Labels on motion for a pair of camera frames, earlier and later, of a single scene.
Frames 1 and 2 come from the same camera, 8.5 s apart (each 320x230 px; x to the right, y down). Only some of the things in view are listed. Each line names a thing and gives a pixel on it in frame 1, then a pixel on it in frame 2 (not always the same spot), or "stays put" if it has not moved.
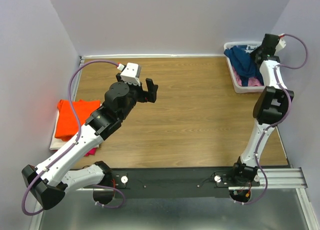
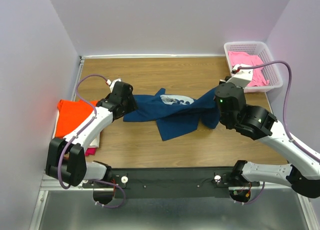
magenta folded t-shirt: x=92 y=152 stays put
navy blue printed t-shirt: x=244 y=64 → x=174 y=113
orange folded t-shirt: x=67 y=126 stays put
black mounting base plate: x=172 y=182 stays put
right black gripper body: x=256 y=51 → x=223 y=120
